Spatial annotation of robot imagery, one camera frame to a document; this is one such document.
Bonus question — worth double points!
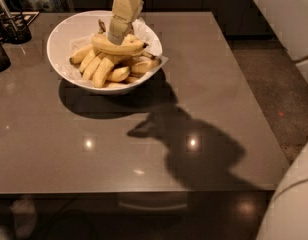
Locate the black wire utensil holder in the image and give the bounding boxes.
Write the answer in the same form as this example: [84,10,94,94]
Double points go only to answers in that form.
[0,12,32,44]

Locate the white ceramic bowl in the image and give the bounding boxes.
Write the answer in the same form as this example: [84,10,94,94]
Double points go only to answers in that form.
[46,10,164,96]

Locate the small yellow banana front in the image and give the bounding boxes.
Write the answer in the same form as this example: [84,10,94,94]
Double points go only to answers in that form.
[107,66,130,82]

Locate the white paper bowl liner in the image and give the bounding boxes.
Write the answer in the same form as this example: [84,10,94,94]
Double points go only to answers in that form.
[60,21,167,93]

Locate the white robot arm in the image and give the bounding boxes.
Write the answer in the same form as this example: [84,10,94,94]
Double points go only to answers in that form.
[108,0,308,240]

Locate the padded cream gripper finger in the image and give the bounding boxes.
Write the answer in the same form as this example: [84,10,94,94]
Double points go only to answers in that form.
[108,0,143,45]

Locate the dark round object left edge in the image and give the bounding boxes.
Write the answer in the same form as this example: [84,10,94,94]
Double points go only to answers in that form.
[0,37,12,74]

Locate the large yellow banana centre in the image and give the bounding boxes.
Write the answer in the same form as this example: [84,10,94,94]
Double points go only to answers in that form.
[92,55,127,88]

